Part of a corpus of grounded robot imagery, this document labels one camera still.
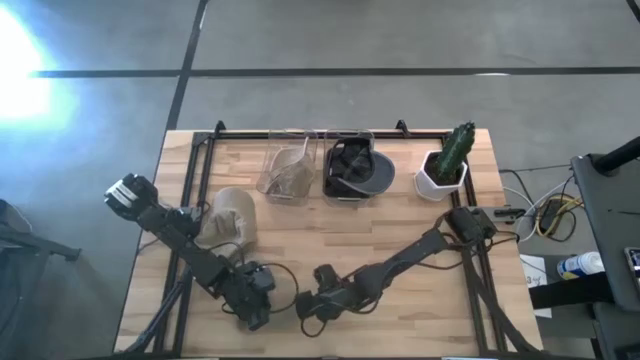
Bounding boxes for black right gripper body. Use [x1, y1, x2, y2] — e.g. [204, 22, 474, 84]
[319, 283, 361, 320]

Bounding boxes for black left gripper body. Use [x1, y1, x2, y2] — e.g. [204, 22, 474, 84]
[225, 272, 275, 319]

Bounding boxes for dark gray cap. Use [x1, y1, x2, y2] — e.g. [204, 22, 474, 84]
[324, 139, 396, 197]

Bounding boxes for clear plastic bin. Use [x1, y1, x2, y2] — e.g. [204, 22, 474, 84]
[255, 128, 320, 207]
[322, 128, 377, 209]

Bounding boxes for white faceted planter pot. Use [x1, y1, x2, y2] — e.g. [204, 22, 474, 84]
[413, 149, 469, 203]

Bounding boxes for green cactus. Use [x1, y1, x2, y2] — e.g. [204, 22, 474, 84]
[435, 121, 477, 185]

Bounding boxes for white paper sheet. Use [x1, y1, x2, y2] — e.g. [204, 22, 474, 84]
[519, 253, 554, 320]

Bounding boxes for dark stand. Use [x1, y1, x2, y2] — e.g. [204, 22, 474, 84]
[0, 198, 83, 360]

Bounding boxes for black power adapter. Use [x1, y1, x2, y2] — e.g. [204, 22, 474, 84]
[539, 199, 567, 231]

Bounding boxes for white and blue spray can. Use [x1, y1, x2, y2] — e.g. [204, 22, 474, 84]
[556, 251, 606, 281]

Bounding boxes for black desk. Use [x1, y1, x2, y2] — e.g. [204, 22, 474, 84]
[571, 153, 640, 314]

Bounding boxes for phone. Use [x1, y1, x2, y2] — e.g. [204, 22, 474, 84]
[623, 246, 640, 292]

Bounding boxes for black pole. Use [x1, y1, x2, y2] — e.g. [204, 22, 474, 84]
[593, 135, 640, 174]

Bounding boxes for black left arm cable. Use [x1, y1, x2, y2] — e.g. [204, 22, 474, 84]
[219, 242, 301, 316]

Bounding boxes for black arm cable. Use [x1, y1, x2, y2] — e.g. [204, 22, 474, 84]
[424, 212, 522, 274]
[219, 242, 301, 316]

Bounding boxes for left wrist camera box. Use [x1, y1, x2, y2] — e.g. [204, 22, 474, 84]
[247, 263, 277, 292]

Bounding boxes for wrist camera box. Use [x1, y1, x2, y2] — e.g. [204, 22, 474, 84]
[313, 264, 341, 293]
[247, 263, 277, 292]

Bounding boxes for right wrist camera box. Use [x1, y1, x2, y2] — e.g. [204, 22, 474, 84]
[313, 264, 341, 293]

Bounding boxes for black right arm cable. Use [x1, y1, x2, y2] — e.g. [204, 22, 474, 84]
[424, 212, 522, 274]

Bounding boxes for black metal table frame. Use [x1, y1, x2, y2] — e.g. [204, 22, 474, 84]
[115, 119, 544, 359]

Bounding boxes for white cable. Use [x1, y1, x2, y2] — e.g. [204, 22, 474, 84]
[501, 175, 576, 242]

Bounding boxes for black strap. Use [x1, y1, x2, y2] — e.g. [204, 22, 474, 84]
[528, 272, 616, 310]

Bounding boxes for yellow cable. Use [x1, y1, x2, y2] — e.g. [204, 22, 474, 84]
[534, 196, 584, 239]

